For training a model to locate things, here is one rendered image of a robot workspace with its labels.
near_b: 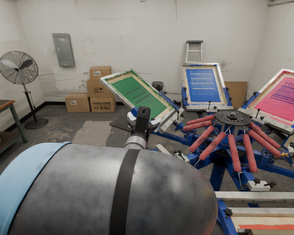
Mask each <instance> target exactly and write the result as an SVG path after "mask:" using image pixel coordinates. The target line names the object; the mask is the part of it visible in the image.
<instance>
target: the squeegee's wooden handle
mask: <svg viewBox="0 0 294 235"><path fill-rule="evenodd" d="M248 235H294V230H277V229H250V231H249V233H248Z"/></svg>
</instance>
